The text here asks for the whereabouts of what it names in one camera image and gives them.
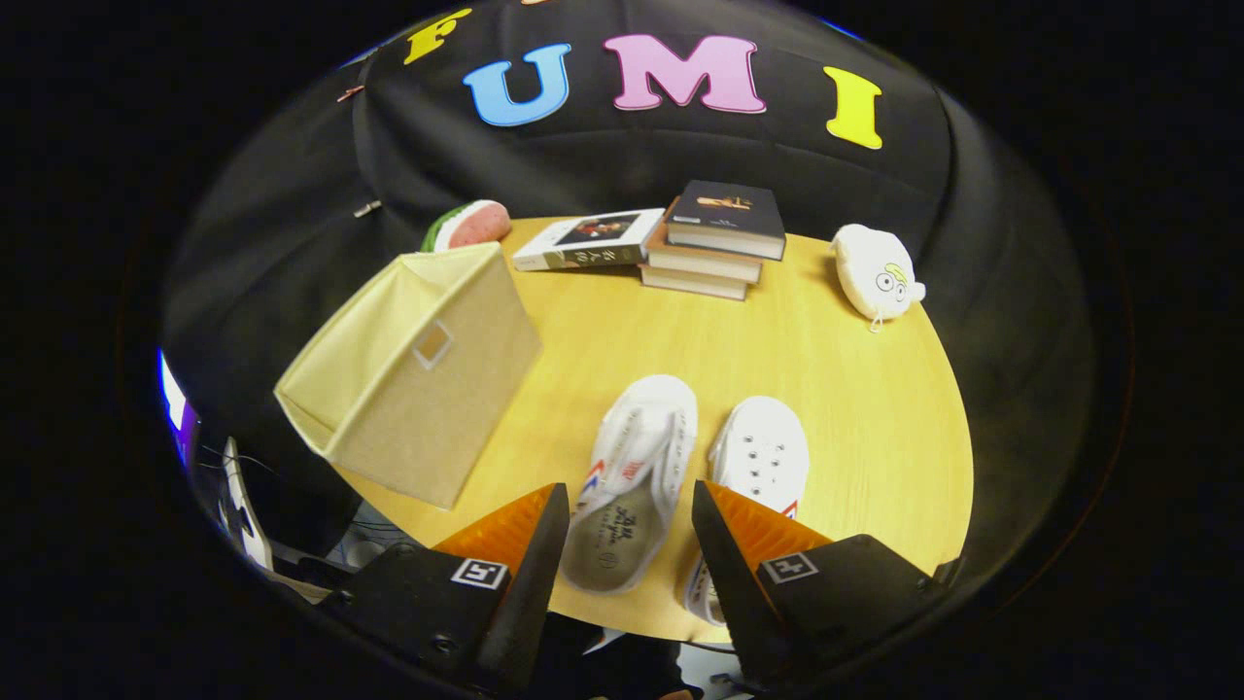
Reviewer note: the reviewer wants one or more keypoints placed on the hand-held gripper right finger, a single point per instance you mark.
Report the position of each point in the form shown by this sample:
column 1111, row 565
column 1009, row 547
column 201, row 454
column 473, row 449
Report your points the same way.
column 739, row 603

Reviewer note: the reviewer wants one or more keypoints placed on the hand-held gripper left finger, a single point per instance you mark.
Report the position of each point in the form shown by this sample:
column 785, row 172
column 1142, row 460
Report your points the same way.
column 530, row 583

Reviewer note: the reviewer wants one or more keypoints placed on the white canvas shoe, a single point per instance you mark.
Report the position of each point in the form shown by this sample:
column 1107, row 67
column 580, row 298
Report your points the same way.
column 641, row 437
column 763, row 452

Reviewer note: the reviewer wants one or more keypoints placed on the beige fabric storage box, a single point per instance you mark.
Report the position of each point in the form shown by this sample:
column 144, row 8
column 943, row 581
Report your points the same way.
column 428, row 408

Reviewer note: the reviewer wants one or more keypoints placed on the thin brown book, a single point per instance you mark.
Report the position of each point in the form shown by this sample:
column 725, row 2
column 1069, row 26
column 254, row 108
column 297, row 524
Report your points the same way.
column 690, row 282

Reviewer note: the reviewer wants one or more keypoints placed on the white book with portrait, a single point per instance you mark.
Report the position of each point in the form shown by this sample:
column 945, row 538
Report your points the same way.
column 583, row 248

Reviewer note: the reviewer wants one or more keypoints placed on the brown cover book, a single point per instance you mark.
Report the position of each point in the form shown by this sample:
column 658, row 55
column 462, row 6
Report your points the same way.
column 700, row 262

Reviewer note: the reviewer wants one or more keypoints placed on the white plush pouch with face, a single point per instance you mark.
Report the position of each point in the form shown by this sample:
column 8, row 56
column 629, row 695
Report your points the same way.
column 875, row 272

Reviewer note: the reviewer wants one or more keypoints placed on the watermelon slice plush toy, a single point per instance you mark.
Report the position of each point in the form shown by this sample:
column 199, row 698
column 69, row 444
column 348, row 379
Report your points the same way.
column 476, row 226

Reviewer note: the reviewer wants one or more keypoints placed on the black cover book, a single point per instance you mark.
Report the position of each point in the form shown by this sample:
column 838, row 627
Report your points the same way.
column 729, row 209

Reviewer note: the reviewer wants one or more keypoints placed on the lit screen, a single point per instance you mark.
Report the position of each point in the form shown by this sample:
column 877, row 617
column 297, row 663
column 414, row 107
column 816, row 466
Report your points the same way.
column 175, row 408

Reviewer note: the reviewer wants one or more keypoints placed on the silver cloth clip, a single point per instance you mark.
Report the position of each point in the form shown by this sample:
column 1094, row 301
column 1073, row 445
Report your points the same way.
column 367, row 208

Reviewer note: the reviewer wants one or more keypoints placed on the red cloth clip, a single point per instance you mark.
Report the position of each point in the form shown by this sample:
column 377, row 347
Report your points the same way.
column 350, row 93

